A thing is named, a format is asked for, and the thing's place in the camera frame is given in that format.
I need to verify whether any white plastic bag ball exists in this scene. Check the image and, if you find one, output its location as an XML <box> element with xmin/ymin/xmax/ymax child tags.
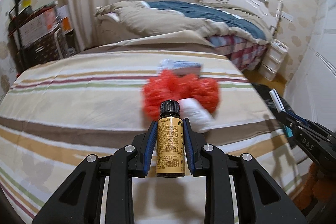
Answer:
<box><xmin>178</xmin><ymin>98</ymin><xmax>214</xmax><ymax>134</ymax></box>

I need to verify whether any white blue paper wrapper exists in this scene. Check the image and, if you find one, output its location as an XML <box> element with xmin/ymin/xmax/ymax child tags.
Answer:
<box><xmin>269</xmin><ymin>89</ymin><xmax>293</xmax><ymax>138</ymax></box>

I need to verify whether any blue beige duvet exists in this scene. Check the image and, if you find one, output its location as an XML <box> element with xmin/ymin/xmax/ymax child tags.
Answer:
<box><xmin>95</xmin><ymin>1</ymin><xmax>273</xmax><ymax>45</ymax></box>

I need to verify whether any white plastic drawer unit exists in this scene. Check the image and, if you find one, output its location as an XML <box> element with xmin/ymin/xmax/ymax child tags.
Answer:
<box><xmin>259</xmin><ymin>39</ymin><xmax>289</xmax><ymax>81</ymax></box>

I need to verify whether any white wardrobe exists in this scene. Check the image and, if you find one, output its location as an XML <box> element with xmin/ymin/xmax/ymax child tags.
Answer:
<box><xmin>284</xmin><ymin>0</ymin><xmax>336</xmax><ymax>132</ymax></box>

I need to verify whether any plaid bed sheet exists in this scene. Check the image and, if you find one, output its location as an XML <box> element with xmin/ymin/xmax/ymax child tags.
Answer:
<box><xmin>207</xmin><ymin>36</ymin><xmax>267</xmax><ymax>71</ymax></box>

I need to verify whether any black storage cart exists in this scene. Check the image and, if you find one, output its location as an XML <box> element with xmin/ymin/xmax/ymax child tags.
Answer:
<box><xmin>8</xmin><ymin>0</ymin><xmax>78</xmax><ymax>73</ymax></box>

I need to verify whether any red plastic bag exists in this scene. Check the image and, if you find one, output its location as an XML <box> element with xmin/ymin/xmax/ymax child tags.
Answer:
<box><xmin>142</xmin><ymin>69</ymin><xmax>220</xmax><ymax>120</ymax></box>

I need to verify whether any black trash bin with bag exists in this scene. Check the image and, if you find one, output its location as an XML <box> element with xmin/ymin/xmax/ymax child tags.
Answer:
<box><xmin>252</xmin><ymin>82</ymin><xmax>299</xmax><ymax>125</ymax></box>

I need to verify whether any white wooden headboard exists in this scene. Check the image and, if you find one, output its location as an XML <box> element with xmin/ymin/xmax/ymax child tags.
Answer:
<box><xmin>198</xmin><ymin>0</ymin><xmax>284</xmax><ymax>36</ymax></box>

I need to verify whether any cardboard box with orange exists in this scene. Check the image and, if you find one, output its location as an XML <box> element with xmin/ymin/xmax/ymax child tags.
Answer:
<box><xmin>19</xmin><ymin>8</ymin><xmax>56</xmax><ymax>46</ymax></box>

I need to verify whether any brown yellow-label bottle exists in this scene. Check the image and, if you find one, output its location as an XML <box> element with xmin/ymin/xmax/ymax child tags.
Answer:
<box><xmin>156</xmin><ymin>100</ymin><xmax>185</xmax><ymax>178</ymax></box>

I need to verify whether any small dark box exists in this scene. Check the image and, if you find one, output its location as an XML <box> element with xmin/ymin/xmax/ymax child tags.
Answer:
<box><xmin>157</xmin><ymin>59</ymin><xmax>202</xmax><ymax>76</ymax></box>

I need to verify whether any white orange box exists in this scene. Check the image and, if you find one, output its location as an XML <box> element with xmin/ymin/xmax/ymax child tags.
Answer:
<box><xmin>57</xmin><ymin>5</ymin><xmax>73</xmax><ymax>34</ymax></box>

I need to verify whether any striped bed sheet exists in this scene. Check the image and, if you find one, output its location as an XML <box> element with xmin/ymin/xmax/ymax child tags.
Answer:
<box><xmin>0</xmin><ymin>29</ymin><xmax>302</xmax><ymax>224</ymax></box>

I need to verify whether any white wall switch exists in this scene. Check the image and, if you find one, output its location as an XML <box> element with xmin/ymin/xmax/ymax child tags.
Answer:
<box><xmin>281</xmin><ymin>11</ymin><xmax>294</xmax><ymax>22</ymax></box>

